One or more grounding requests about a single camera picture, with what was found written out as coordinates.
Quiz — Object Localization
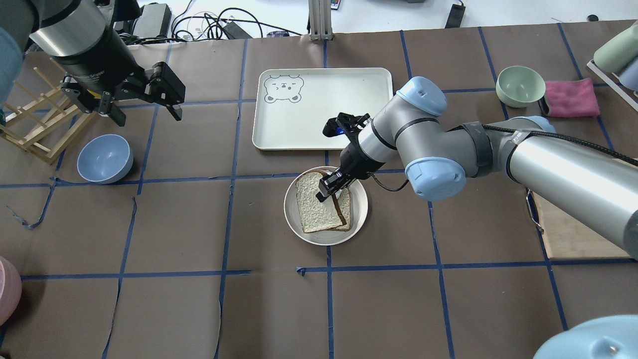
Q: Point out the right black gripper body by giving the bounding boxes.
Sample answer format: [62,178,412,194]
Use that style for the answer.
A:
[332,145,384,187]

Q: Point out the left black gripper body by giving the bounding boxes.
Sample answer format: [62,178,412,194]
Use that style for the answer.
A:
[59,60,150,112]

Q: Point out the bread slice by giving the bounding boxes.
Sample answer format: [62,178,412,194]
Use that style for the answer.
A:
[294,170,345,233]
[336,188,352,231]

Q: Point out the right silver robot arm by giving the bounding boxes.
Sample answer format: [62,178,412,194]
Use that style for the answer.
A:
[316,76,638,258]

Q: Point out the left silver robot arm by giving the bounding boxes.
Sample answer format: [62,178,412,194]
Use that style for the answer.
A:
[1,0,185,127]

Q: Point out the bread slice on plate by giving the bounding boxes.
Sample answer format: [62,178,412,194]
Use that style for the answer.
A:
[336,188,352,231]

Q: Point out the cream round plate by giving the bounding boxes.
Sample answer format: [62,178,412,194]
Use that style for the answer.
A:
[284,166,369,246]

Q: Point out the blue bowl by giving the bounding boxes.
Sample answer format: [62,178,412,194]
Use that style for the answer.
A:
[77,134,134,184]

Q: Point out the wooden dish rack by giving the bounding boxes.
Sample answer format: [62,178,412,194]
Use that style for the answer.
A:
[1,52,96,165]

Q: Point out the white bear tray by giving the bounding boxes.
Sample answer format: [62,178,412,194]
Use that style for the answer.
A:
[252,67,393,151]

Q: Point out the green bowl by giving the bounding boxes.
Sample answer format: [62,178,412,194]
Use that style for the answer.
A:
[496,66,546,108]

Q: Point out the pink bowl with ice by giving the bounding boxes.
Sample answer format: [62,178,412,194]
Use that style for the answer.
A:
[0,257,22,325]

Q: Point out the wooden cutting board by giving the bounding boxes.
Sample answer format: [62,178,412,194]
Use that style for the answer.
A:
[526,190,631,260]

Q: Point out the pink cloth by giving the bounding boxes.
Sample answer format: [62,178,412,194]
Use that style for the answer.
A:
[538,78,600,118]

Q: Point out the green hanging mug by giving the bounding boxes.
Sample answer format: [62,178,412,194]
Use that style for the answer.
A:
[593,22,638,73]

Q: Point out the aluminium frame post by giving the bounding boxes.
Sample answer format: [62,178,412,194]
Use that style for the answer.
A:
[308,0,333,41]

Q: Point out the white wire cup rack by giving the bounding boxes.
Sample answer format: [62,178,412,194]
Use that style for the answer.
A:
[586,60,638,112]

